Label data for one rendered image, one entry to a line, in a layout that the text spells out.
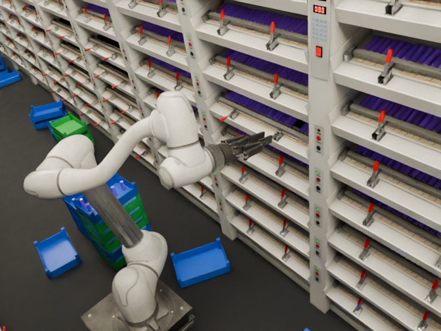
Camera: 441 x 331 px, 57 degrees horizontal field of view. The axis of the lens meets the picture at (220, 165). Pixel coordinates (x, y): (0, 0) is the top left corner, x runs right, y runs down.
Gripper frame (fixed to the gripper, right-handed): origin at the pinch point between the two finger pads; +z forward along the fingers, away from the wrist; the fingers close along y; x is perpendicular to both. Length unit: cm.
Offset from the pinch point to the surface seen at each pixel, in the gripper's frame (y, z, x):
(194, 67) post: 55, 11, -11
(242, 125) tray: 26.5, 15.7, 8.5
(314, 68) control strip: -13.4, 7.2, -28.0
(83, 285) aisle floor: 89, -46, 117
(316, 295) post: -15, 32, 90
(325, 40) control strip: -17.9, 5.0, -37.9
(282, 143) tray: 3.5, 16.2, 8.2
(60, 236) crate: 135, -41, 114
